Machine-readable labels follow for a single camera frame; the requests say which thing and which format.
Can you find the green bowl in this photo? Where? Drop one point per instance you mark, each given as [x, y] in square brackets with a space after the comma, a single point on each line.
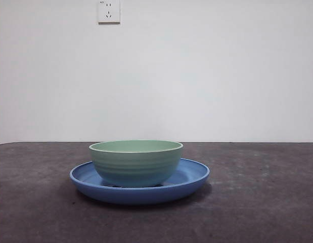
[136, 164]

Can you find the blue plate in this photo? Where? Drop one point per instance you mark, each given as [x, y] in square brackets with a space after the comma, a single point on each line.
[136, 196]

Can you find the white wall socket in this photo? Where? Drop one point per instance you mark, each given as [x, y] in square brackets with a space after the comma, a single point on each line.
[109, 12]

